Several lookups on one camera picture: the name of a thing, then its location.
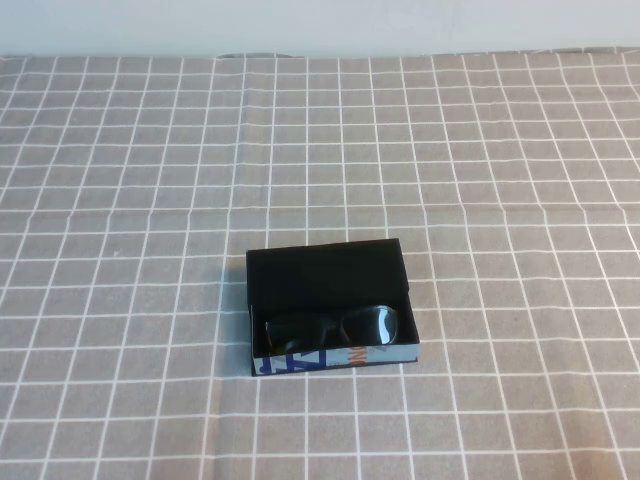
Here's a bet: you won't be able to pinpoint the black printed glasses case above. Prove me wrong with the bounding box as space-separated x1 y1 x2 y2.
244 238 423 378

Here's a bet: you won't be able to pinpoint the black sunglasses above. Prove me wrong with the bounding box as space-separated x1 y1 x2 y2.
263 303 402 354

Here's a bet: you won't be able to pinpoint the grey white-checked tablecloth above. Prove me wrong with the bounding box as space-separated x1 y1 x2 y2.
0 46 640 480

